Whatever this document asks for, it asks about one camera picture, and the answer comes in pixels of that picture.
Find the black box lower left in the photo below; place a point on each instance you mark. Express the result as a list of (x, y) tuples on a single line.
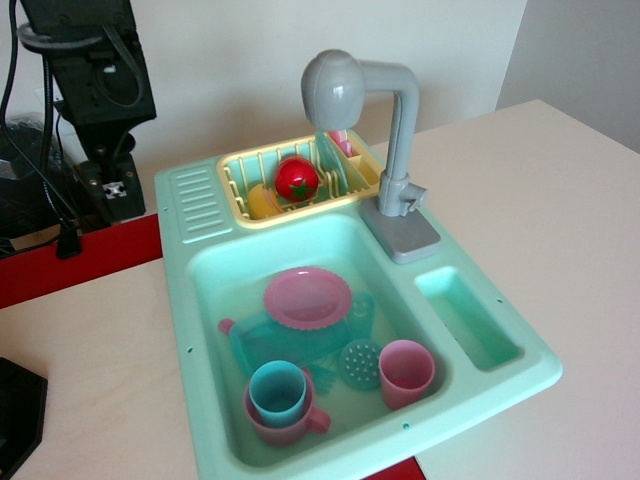
[(23, 405)]

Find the pink toy mug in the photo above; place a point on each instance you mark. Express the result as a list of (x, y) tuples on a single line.
[(312, 419)]

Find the black plug on table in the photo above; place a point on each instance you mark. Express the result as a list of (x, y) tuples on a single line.
[(68, 244)]

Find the teal slotted spoon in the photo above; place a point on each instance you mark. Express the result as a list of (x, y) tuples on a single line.
[(359, 364)]

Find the teal smiley spatula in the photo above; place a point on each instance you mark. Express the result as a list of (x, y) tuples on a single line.
[(360, 317)]

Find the teal plate in rack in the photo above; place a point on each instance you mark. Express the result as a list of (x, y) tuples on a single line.
[(330, 160)]

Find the grey toy faucet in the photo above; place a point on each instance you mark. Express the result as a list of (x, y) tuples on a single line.
[(333, 86)]

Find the pink scalloped plate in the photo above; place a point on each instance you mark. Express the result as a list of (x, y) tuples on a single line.
[(307, 298)]

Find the mint green toy sink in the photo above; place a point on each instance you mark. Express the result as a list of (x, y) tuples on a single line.
[(487, 357)]

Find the yellow dish rack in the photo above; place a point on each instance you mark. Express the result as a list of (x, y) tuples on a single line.
[(240, 171)]

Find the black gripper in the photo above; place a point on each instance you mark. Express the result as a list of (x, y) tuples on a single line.
[(101, 73)]

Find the teal toy tray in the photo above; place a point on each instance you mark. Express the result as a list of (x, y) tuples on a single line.
[(260, 339)]

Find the pink toy cup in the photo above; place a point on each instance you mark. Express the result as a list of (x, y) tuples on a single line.
[(406, 370)]

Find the red toy tomato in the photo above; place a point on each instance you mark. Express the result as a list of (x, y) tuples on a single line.
[(296, 179)]

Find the teal toy fork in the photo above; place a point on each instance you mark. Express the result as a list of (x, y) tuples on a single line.
[(323, 374)]

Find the blue toy cup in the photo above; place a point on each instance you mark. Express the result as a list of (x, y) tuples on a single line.
[(277, 391)]

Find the orange toy plate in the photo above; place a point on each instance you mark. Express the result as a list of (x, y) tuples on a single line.
[(263, 203)]

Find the pink white toy utensils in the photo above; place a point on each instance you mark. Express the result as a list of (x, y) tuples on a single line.
[(340, 138)]

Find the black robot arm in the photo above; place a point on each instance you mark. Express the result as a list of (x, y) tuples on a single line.
[(47, 16)]

